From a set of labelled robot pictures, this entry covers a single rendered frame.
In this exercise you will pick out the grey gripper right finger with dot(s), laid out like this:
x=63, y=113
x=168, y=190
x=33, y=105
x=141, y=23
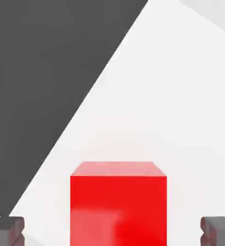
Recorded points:
x=220, y=232

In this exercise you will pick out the small red cube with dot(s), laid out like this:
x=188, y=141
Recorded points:
x=118, y=207

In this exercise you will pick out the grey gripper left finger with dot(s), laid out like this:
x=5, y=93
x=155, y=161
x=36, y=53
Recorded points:
x=2, y=233

